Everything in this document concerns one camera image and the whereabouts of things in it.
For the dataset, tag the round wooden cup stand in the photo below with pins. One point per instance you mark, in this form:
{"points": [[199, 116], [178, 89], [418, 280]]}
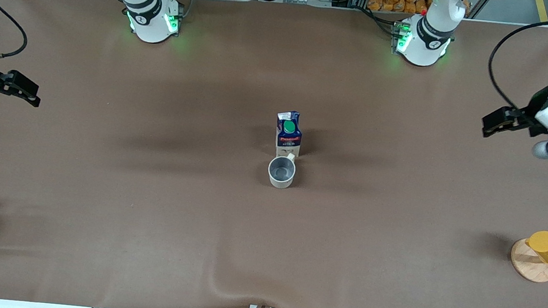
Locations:
{"points": [[532, 269]]}

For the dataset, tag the blue milk carton green cap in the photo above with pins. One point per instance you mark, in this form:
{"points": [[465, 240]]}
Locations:
{"points": [[288, 138]]}

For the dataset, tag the white mug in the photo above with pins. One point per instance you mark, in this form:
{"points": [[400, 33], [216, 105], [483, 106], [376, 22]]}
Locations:
{"points": [[280, 180]]}

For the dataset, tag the brown table mat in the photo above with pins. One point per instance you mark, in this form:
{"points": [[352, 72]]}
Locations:
{"points": [[150, 187]]}

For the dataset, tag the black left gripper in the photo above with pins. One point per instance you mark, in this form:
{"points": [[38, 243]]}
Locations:
{"points": [[535, 112]]}

